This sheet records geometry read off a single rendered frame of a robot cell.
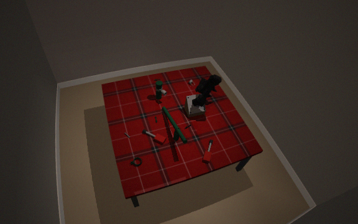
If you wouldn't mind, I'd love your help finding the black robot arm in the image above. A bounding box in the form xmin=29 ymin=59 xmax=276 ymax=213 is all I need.
xmin=192 ymin=75 xmax=222 ymax=107

